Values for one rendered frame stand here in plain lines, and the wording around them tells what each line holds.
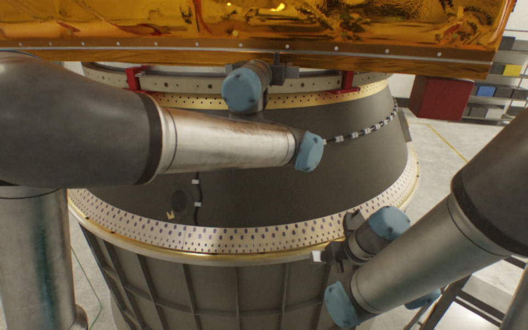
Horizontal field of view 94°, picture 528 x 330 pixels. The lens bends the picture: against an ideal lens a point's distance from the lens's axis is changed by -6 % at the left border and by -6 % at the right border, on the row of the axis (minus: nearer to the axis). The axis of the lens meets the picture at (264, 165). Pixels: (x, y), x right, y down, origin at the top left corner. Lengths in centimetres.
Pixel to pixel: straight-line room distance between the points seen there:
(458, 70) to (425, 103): 14
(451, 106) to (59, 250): 110
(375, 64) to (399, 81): 589
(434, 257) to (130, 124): 32
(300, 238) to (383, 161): 53
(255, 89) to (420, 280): 39
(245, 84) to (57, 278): 42
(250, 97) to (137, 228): 74
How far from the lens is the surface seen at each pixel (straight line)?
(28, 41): 145
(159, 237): 104
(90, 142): 24
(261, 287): 116
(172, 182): 100
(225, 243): 96
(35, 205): 40
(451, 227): 31
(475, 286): 103
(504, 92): 726
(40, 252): 43
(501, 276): 316
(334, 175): 104
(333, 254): 70
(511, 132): 28
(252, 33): 93
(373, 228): 59
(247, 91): 51
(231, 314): 129
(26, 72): 28
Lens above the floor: 189
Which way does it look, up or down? 30 degrees down
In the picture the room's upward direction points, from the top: 1 degrees clockwise
